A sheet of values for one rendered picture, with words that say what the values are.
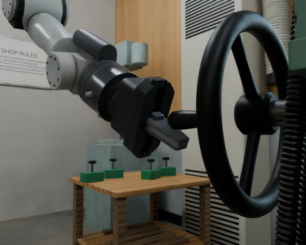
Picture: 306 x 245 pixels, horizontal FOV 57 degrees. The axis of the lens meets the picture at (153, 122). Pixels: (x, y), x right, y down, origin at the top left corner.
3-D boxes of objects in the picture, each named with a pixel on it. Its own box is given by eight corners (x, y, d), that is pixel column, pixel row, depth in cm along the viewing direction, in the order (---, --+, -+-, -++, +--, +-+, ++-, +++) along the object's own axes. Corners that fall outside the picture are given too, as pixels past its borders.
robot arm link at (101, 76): (116, 166, 40) (76, 125, 47) (165, 152, 46) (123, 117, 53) (134, 82, 34) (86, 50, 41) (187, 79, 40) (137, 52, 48)
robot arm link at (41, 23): (32, 61, 56) (3, 25, 67) (78, 65, 63) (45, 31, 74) (41, 8, 51) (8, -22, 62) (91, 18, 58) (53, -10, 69)
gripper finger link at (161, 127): (174, 147, 35) (144, 123, 39) (191, 142, 37) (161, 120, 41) (178, 136, 35) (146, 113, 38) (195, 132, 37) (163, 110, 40)
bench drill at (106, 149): (126, 212, 286) (127, 58, 293) (167, 228, 238) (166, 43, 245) (82, 221, 256) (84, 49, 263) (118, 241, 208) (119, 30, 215)
